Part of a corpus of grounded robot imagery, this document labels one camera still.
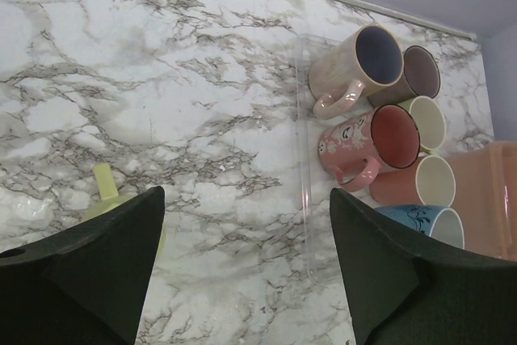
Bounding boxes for blue mug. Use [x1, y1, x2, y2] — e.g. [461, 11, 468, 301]
[376, 204, 464, 249]

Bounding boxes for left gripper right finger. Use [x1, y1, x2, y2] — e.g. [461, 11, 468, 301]
[330, 188, 516, 344]

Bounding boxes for clear plastic tray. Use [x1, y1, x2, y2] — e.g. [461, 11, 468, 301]
[292, 33, 341, 284]

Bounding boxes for purple mug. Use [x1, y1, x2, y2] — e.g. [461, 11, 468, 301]
[367, 45, 441, 107]

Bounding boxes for yellow-green faceted mug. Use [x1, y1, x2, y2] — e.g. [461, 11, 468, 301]
[81, 163, 163, 229]

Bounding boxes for pink storage bin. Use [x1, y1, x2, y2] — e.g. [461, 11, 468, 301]
[446, 141, 516, 261]

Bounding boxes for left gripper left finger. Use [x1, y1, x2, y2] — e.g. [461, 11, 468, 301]
[1, 186, 165, 344]

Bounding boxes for salmon pink mug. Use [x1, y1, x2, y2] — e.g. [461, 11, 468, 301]
[370, 155, 456, 207]

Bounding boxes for light green mug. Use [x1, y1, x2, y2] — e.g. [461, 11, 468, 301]
[409, 96, 447, 153]

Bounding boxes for pink spectrum mug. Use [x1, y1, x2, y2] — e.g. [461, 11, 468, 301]
[317, 104, 421, 192]

